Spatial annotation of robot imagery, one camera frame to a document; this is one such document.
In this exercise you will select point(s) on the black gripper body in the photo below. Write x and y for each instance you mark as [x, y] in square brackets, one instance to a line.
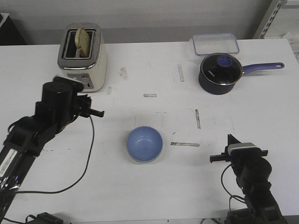
[239, 156]
[82, 107]

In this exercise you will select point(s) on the blue bowl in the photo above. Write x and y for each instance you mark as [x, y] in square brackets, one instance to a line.
[144, 144]

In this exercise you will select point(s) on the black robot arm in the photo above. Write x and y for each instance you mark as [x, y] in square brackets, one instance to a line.
[60, 105]
[252, 172]

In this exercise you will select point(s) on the cream and chrome toaster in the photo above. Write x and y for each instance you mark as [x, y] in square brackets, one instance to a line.
[91, 71]

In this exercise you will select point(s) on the dark blue saucepan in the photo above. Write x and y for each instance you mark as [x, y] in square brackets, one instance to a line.
[223, 89]

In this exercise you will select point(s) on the slice of toast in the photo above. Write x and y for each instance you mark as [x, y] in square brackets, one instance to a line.
[82, 41]

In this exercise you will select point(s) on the glass pot lid blue knob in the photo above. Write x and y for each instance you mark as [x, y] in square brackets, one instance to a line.
[221, 69]

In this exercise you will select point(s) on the clear plastic food container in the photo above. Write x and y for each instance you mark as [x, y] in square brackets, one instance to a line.
[205, 44]

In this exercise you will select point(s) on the grey metal shelf upright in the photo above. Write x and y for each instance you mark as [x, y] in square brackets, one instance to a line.
[268, 18]

